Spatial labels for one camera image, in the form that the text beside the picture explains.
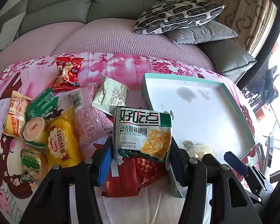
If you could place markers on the orange lidded jelly cup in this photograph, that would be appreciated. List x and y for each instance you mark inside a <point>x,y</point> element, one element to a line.
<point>35,131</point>

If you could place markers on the orange yellow snack packet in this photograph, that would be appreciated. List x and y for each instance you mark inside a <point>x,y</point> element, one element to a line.
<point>16,115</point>

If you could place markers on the grey cushion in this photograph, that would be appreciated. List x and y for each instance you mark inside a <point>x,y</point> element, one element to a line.
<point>211,31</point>

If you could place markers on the pale green white snack packet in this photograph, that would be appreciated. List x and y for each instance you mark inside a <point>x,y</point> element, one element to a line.
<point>110,95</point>

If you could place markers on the teal rimmed white tray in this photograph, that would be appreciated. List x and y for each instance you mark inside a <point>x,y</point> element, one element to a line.
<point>204,112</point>

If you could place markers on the pink barcode snack packet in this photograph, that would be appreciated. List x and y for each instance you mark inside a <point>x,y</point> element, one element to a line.
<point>90,122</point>

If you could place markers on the grey sofa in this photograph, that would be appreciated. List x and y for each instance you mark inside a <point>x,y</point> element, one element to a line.
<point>228,58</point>

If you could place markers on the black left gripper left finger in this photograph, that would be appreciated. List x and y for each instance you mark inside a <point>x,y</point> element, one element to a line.
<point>51,202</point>

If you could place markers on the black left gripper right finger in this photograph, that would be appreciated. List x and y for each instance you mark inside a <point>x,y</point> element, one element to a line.
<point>230,202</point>

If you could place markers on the red peanut snack packet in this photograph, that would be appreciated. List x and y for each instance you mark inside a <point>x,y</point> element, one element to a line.
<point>68,69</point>

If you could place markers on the black white patterned cushion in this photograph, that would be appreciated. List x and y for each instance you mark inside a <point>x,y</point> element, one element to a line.
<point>169,15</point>

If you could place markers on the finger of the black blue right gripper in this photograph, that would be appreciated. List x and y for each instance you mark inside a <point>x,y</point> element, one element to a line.
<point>233,161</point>

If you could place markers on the pink waffle sofa cover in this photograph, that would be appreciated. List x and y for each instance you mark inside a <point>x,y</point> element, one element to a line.
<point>110,35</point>

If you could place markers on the clear white cake packet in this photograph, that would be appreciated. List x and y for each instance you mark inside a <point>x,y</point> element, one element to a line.
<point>198,150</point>

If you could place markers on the yellow soft bread packet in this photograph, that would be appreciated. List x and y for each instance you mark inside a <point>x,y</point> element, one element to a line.
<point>62,146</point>

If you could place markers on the green rectangular snack packet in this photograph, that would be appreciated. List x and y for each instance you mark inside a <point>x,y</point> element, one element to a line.
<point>45,103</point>

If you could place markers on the clear green biscuit packet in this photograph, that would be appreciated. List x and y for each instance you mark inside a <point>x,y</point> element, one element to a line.
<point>34,165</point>

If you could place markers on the light grey pillow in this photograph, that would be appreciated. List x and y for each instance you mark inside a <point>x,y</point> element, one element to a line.
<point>9,30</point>

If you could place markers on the red gold patterned snack packet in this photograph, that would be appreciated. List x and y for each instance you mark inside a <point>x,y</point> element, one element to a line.
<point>127,179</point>

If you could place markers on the patterned beige curtain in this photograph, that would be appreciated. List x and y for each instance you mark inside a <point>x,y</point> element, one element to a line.
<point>252,20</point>

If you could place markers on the white green walnut cookie packet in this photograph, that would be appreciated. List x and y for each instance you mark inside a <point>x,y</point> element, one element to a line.
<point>139,133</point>

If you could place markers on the pink cartoon blanket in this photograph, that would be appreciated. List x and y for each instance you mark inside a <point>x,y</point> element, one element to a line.
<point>31,77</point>

